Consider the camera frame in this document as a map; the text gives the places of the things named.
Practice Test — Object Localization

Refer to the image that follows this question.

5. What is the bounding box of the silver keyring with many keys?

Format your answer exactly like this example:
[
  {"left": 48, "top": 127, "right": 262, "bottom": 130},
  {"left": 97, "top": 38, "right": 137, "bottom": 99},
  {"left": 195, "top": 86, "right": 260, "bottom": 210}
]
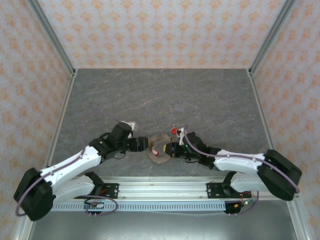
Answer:
[{"left": 146, "top": 133, "right": 175, "bottom": 165}]

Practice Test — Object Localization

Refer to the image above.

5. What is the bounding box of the black mounting plate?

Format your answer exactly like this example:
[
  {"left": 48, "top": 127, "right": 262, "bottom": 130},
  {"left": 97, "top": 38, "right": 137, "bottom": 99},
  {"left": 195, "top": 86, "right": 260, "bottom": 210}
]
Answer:
[
  {"left": 98, "top": 183, "right": 120, "bottom": 200},
  {"left": 206, "top": 183, "right": 227, "bottom": 200}
]

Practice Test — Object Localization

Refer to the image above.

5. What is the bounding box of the grey metal panel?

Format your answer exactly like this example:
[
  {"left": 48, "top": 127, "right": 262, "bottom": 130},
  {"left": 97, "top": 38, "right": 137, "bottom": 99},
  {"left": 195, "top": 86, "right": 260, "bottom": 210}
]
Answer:
[{"left": 27, "top": 199, "right": 306, "bottom": 240}]

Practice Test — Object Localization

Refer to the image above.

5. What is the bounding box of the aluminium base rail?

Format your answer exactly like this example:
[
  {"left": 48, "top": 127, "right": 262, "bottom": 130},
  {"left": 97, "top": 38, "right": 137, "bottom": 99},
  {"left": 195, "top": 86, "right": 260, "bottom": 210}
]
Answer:
[{"left": 58, "top": 176, "right": 300, "bottom": 201}]

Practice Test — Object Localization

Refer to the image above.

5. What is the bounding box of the white slotted cable duct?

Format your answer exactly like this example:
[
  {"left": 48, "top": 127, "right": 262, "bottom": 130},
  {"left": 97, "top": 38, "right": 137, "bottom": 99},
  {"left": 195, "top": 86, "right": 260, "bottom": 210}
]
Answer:
[{"left": 51, "top": 201, "right": 227, "bottom": 213}]

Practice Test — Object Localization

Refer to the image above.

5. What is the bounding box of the aluminium table edge rail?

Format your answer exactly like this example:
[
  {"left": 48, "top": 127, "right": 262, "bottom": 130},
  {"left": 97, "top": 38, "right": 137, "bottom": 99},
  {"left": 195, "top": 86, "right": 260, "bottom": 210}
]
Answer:
[
  {"left": 12, "top": 69, "right": 78, "bottom": 240},
  {"left": 246, "top": 68, "right": 311, "bottom": 240}
]

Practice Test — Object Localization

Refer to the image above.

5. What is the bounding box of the small circuit board with wires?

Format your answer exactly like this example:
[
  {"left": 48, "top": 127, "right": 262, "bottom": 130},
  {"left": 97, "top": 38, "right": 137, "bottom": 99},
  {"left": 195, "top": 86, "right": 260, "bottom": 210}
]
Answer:
[
  {"left": 233, "top": 198, "right": 254, "bottom": 209},
  {"left": 83, "top": 197, "right": 105, "bottom": 210}
]

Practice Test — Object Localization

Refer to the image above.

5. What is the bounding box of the aluminium frame post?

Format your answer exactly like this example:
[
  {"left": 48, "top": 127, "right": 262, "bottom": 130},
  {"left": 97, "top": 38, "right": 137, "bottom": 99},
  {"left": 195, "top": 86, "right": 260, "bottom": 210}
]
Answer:
[
  {"left": 247, "top": 0, "right": 299, "bottom": 77},
  {"left": 26, "top": 0, "right": 78, "bottom": 77}
]

